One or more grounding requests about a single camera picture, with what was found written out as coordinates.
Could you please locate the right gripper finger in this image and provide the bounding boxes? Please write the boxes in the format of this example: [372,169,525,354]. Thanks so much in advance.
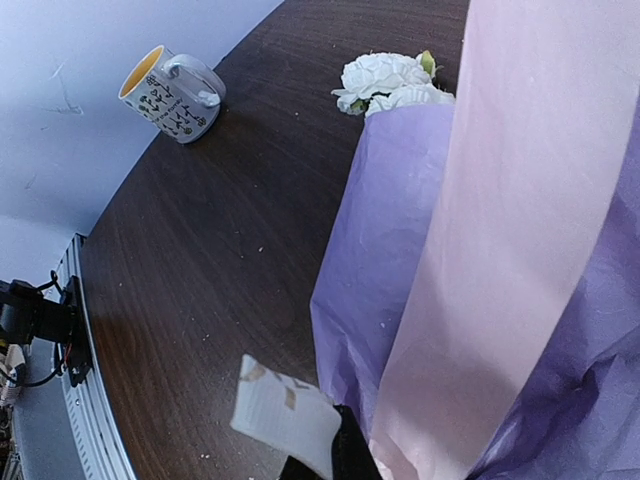
[279,405,382,480]

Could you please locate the beige ribbon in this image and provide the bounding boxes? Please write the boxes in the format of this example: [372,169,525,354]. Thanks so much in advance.
[230,354,342,479]

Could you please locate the purple pink wrapping paper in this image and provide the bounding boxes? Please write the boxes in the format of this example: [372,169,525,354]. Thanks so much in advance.
[311,1,639,479]

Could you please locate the patterned mug yellow inside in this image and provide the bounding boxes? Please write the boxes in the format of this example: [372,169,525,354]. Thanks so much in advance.
[118,45,227,144]

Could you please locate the front aluminium rail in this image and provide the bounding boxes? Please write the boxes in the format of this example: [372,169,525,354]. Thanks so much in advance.
[57,234,136,480]

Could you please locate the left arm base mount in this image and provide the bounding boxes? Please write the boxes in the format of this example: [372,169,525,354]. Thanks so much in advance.
[1,273,93,388]

